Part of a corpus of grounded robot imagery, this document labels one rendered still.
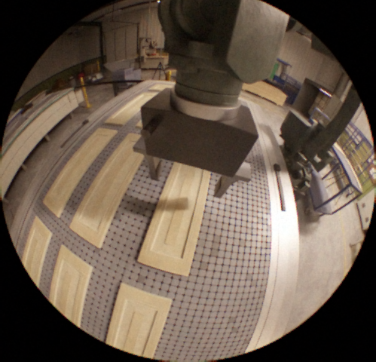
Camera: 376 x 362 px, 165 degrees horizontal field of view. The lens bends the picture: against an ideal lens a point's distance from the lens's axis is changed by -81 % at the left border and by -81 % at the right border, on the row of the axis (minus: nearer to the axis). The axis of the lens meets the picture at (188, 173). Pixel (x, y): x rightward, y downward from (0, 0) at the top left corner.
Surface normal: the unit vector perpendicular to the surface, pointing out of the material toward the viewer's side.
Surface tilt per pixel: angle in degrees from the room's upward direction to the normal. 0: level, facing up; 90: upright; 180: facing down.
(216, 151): 90
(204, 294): 0
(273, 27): 90
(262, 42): 90
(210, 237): 0
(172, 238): 0
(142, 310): 11
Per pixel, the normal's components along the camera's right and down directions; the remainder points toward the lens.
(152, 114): -0.24, 0.77
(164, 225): -0.07, -0.62
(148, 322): 0.30, -0.52
